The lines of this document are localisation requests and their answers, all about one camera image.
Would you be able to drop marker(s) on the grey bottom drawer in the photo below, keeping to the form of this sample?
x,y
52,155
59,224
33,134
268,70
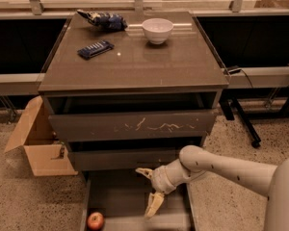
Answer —
x,y
121,197

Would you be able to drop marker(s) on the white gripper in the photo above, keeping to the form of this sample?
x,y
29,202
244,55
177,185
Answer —
x,y
159,178

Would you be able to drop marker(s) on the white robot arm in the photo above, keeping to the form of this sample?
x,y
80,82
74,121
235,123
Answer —
x,y
267,180

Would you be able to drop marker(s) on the blue chip bag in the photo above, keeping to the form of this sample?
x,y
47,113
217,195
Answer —
x,y
108,21

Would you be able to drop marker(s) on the black wheeled stand leg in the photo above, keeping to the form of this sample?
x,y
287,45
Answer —
x,y
229,103

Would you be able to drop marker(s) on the white ceramic bowl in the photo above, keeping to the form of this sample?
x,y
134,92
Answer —
x,y
157,30

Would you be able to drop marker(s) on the dark blue snack bar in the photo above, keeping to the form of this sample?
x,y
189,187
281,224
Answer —
x,y
95,49

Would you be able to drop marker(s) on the red apple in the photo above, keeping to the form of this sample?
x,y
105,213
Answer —
x,y
95,221

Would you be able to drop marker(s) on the grey top drawer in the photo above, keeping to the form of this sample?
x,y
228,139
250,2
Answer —
x,y
132,117

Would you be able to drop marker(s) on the grey middle drawer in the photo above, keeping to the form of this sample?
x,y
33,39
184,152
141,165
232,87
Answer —
x,y
105,155

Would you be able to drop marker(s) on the grey drawer cabinet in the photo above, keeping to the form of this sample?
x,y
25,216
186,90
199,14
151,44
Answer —
x,y
184,63

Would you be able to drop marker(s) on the open cardboard box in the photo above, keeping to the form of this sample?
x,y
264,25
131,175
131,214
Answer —
x,y
46,155

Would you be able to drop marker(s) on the grey drawer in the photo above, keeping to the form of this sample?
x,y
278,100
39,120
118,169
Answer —
x,y
121,197
105,155
132,117

